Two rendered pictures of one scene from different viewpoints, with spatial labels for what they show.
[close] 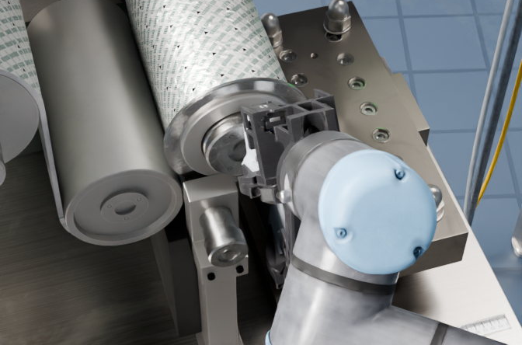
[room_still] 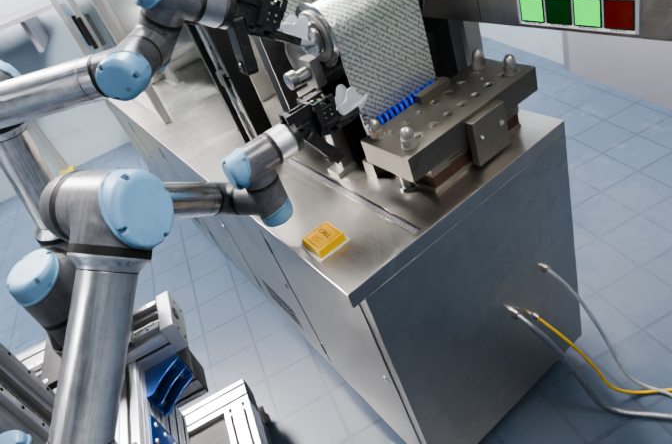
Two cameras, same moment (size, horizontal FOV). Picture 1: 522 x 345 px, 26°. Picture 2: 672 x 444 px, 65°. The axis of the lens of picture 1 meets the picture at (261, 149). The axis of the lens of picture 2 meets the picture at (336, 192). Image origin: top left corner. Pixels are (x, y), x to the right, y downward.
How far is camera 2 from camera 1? 1.28 m
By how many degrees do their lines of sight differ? 60
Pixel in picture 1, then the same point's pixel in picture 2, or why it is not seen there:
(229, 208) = (310, 71)
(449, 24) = not seen: outside the picture
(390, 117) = (462, 110)
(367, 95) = (470, 99)
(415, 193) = not seen: outside the picture
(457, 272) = (435, 204)
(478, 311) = (416, 220)
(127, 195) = (298, 53)
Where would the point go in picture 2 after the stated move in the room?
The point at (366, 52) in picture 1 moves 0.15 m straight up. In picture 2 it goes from (501, 86) to (491, 21)
